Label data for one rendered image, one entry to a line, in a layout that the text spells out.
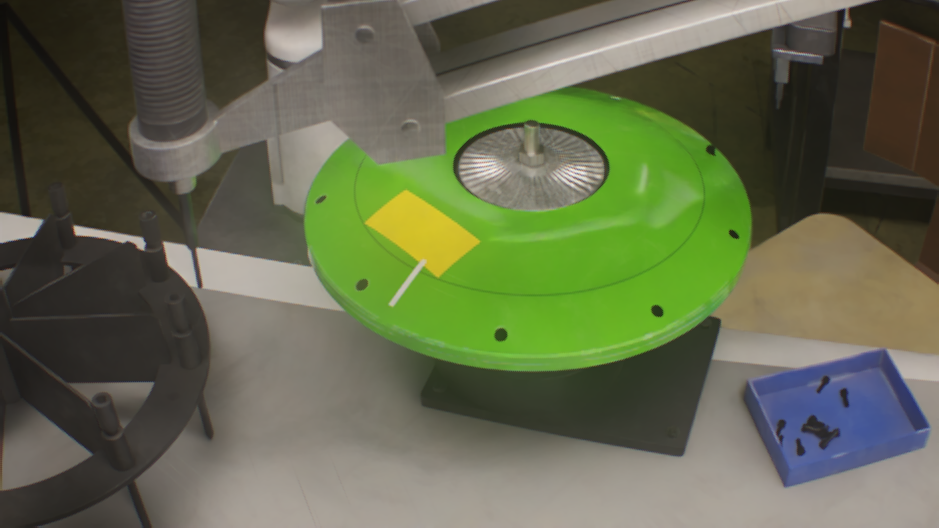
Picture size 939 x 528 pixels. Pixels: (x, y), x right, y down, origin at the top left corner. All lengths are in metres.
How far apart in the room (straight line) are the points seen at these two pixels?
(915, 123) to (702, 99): 1.52
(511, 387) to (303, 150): 0.38
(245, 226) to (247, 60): 2.07
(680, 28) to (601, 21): 0.04
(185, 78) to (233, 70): 2.66
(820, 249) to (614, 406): 0.72
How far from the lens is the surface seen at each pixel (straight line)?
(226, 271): 1.09
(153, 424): 0.85
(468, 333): 0.78
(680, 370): 0.97
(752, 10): 0.60
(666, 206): 0.85
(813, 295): 1.54
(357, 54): 0.58
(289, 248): 1.21
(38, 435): 0.98
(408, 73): 0.58
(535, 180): 0.86
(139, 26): 0.59
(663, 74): 3.18
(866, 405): 0.98
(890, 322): 1.53
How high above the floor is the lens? 1.59
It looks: 37 degrees down
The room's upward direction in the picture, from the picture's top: 1 degrees counter-clockwise
